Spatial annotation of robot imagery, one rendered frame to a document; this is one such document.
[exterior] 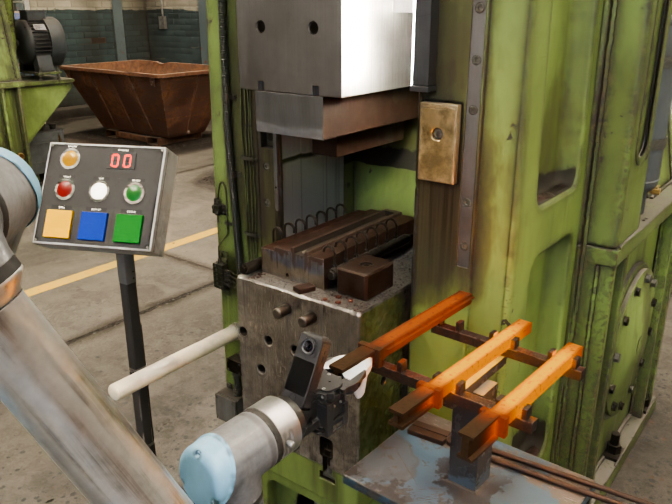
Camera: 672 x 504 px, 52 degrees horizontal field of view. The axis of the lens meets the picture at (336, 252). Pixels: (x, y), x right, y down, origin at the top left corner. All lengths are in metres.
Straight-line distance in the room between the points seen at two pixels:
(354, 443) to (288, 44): 0.92
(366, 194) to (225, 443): 1.26
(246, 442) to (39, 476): 1.80
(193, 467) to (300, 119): 0.85
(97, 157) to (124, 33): 9.31
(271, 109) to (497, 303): 0.67
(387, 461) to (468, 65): 0.82
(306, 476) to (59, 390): 1.16
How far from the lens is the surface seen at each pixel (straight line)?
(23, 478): 2.75
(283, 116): 1.60
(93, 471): 0.82
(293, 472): 1.89
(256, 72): 1.64
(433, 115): 1.51
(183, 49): 10.90
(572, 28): 1.79
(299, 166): 1.90
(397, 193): 2.03
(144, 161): 1.89
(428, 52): 1.49
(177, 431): 2.81
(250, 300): 1.73
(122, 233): 1.85
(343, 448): 1.72
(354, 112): 1.62
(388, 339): 1.24
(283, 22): 1.57
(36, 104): 6.79
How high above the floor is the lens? 1.55
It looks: 20 degrees down
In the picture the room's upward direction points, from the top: straight up
